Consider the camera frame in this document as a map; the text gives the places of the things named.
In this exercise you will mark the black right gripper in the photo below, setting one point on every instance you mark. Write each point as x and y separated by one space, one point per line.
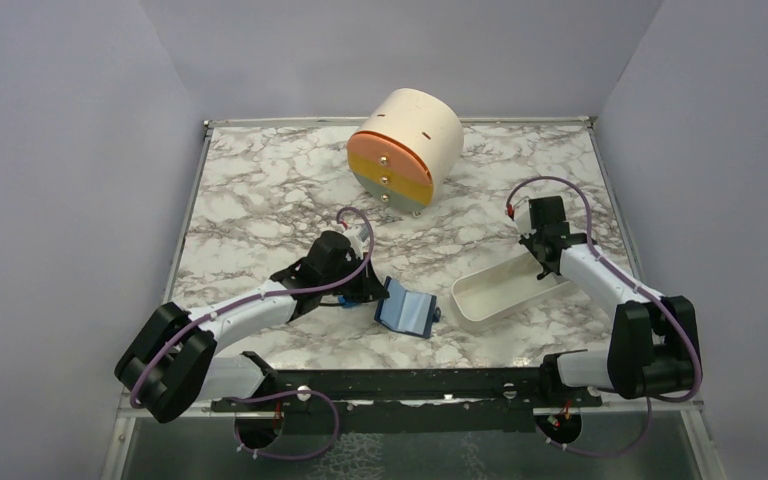
529 239

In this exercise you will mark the small blue plastic box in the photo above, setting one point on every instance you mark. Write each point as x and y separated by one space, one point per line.
351 305

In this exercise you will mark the round beige drawer cabinet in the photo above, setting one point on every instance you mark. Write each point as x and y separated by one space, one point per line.
404 151

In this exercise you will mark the blue card holder wallet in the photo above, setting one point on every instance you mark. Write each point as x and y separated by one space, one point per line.
406 311

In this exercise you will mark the white rectangular plastic tray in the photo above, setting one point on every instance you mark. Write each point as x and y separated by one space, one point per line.
485 297

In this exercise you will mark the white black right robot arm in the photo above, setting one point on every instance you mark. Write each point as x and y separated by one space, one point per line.
653 349

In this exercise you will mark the black metal base rail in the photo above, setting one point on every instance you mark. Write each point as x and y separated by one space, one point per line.
407 401

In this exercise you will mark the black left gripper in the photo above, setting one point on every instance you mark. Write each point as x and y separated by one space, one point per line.
370 288

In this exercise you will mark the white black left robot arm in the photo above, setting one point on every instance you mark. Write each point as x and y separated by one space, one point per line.
171 364

